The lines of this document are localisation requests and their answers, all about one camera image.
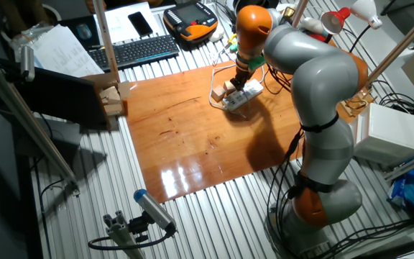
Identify black metal bar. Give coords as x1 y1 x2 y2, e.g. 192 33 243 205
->
350 245 414 259

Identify black cable coil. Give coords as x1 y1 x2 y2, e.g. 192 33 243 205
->
368 79 414 117

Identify black floor cables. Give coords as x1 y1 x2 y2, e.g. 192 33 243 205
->
314 217 414 259

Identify orange and grey teach pendant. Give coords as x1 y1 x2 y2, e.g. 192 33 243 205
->
162 0 219 43

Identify small wooden block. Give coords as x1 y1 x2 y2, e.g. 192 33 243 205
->
103 103 124 117
98 85 118 100
106 91 122 106

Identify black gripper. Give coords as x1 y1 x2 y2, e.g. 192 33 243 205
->
230 67 254 92

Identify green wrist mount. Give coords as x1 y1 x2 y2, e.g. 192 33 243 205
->
229 42 267 71

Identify black smartphone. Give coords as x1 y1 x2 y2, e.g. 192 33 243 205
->
127 11 155 38

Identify white desk lamp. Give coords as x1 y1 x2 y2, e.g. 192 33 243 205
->
349 0 384 53

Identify black computer keyboard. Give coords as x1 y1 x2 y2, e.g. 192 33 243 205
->
88 34 181 72

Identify printed white paper stack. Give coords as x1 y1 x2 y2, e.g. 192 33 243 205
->
9 22 106 78

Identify black camera cable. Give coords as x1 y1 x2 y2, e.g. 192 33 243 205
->
87 230 176 252

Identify white power strip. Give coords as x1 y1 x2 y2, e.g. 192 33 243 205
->
222 78 265 112

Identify black flat monitor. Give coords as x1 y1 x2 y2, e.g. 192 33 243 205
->
0 57 109 129

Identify black round device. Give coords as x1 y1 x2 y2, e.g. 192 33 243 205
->
232 0 280 11

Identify black mouse pad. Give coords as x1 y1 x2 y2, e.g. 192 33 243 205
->
57 14 102 50

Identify white paper sheet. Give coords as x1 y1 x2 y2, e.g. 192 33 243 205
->
104 1 163 45

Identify grey computer mouse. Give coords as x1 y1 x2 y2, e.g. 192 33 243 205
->
75 23 93 41

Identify aluminium frame bar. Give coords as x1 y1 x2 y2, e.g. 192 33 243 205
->
292 0 310 29
367 2 414 86
0 50 81 197
385 147 414 183

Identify red desk lamp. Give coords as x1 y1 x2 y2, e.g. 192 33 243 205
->
307 6 352 42

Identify small wooden rack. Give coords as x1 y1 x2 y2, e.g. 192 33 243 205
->
339 88 379 118

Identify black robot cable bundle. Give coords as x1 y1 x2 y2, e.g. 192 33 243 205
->
265 63 305 255

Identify silver camera with blue cap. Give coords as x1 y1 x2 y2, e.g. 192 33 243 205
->
133 188 178 235

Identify wooden frame post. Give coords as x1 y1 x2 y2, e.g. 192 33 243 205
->
92 0 121 83

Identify short aluminium profile stub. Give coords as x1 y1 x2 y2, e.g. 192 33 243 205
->
102 210 147 259

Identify white rounded mouse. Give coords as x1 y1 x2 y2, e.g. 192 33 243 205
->
208 24 226 43

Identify glossy orange wooden board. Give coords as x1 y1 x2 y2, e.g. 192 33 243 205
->
123 60 359 204

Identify silver camera on bar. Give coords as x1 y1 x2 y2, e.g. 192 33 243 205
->
19 45 36 83

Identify white box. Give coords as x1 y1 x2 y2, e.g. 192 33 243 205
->
349 102 414 167

